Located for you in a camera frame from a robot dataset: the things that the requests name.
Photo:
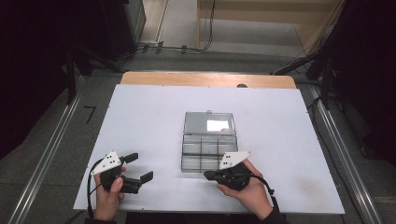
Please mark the person's dark clothing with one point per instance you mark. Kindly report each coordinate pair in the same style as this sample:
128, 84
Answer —
186, 218

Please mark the person's left hand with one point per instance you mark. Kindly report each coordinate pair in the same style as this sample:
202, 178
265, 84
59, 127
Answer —
107, 202

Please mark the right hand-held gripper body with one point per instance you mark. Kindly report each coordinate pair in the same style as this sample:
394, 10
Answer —
233, 175

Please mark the person's right hand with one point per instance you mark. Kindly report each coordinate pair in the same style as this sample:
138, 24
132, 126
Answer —
252, 196

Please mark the light wooden shelf unit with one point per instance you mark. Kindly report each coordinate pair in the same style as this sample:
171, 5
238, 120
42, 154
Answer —
249, 18

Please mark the metal floor rail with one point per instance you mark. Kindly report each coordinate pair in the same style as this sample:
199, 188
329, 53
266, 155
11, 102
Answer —
348, 161
46, 155

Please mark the dark grey cabinet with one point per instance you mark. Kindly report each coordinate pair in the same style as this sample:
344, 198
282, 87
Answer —
130, 28

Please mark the black metal stand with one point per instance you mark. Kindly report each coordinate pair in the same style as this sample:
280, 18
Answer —
71, 74
325, 81

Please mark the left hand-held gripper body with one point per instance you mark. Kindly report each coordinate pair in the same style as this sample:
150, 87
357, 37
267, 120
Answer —
107, 163

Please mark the clear plastic compartment box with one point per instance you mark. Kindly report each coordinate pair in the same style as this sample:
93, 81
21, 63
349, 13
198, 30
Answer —
208, 149

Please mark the white table board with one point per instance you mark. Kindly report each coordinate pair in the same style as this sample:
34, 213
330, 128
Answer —
149, 118

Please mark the dark round table grommet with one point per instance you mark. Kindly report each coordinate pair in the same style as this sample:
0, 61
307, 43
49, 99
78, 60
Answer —
242, 86

